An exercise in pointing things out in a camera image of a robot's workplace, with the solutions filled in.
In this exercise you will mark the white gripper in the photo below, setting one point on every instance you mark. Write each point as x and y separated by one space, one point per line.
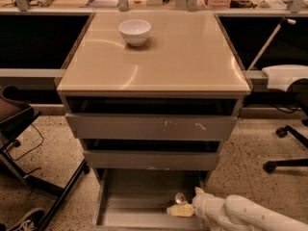
201 203

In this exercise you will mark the orange soda can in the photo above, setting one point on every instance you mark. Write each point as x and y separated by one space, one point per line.
179 198

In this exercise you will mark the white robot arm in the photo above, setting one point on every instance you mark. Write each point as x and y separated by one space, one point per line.
233 213

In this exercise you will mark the grey bottom drawer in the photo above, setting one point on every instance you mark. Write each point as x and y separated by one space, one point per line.
137 200

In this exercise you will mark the grey drawer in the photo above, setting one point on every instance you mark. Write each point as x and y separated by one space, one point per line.
155 119
137 200
154 155

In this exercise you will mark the grey middle drawer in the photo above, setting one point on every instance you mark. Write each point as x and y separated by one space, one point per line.
154 155

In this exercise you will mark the grey drawer cabinet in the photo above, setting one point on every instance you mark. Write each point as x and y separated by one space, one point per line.
186 56

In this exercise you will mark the grey top drawer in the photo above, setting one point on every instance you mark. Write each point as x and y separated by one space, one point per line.
155 119

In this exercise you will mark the black office chair base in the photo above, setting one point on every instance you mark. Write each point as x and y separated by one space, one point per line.
291 153

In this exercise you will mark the white chair seat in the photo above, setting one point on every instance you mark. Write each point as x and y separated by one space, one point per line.
281 77

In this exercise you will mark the black sneaker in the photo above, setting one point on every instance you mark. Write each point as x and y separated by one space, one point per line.
29 222

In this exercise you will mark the white ceramic bowl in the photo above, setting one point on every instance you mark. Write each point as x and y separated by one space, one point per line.
134 31

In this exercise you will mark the white stick with tip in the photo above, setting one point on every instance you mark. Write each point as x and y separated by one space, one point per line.
282 21

